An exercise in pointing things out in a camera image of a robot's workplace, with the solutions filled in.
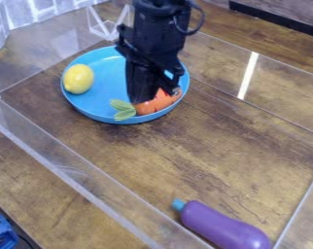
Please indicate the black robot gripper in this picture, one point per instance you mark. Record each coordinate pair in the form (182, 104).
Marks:
(150, 45)

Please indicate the orange toy carrot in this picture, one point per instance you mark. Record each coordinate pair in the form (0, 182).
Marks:
(128, 110)

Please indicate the blue round tray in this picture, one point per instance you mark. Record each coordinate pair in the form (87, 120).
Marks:
(93, 103)

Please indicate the yellow toy lemon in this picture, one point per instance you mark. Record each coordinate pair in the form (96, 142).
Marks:
(79, 78)

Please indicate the black baseboard strip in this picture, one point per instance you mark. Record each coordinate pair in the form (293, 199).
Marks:
(257, 13)

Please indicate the white curtain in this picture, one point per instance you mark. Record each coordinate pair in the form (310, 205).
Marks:
(18, 13)

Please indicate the clear acrylic barrier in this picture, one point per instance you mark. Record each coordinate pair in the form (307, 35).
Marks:
(139, 217)

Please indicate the purple toy eggplant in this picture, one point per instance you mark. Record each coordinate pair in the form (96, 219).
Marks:
(226, 232)

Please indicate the blue device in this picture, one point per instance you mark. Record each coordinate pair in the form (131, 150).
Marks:
(8, 235)

